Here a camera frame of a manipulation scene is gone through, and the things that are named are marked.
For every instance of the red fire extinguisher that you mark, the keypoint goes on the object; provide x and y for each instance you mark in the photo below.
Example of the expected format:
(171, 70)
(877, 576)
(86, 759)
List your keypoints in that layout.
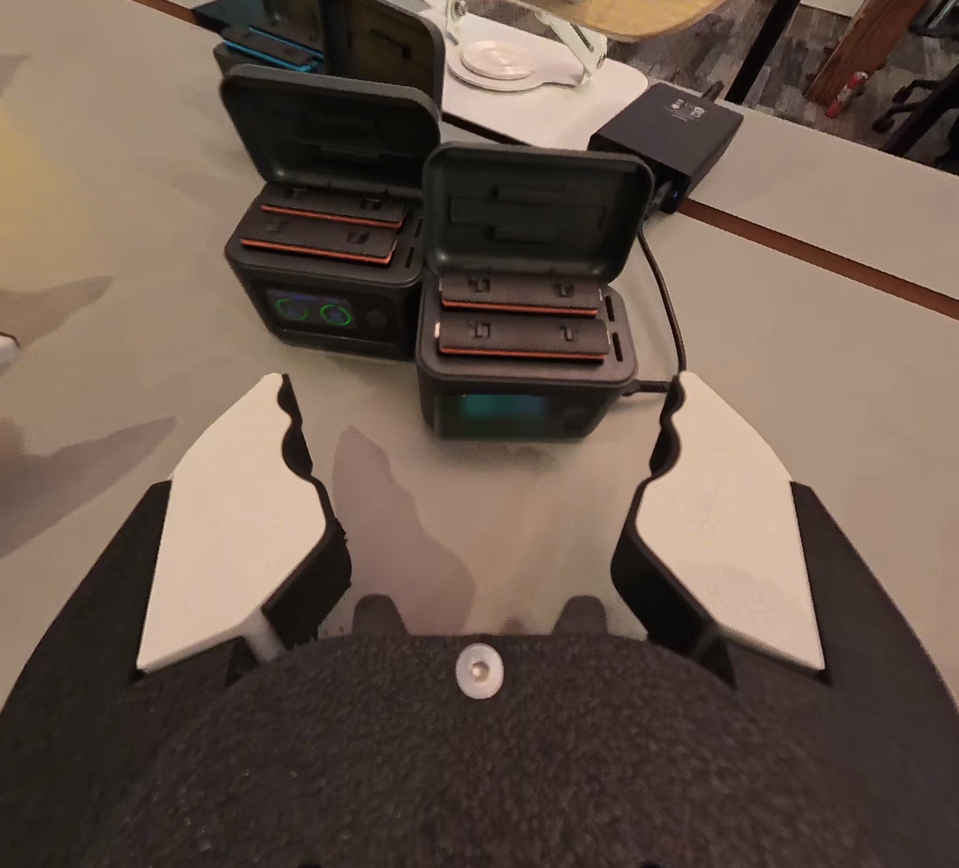
(854, 92)

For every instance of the dark flat mat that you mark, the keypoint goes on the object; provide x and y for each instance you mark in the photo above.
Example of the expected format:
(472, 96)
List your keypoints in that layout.
(225, 14)

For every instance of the white base mat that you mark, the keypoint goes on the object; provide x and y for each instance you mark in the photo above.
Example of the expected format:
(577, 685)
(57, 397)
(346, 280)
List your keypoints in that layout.
(600, 104)

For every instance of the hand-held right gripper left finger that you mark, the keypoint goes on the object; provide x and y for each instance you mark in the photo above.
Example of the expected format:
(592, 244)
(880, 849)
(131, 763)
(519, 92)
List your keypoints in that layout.
(233, 539)

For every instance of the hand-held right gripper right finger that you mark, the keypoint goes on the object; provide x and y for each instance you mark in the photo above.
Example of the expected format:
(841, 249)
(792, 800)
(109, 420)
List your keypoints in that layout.
(734, 539)

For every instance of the black battery blue stripe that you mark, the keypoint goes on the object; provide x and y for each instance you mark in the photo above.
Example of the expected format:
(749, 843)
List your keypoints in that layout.
(270, 52)

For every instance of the black charging hub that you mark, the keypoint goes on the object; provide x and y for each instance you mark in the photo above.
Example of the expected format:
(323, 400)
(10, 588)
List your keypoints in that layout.
(667, 134)

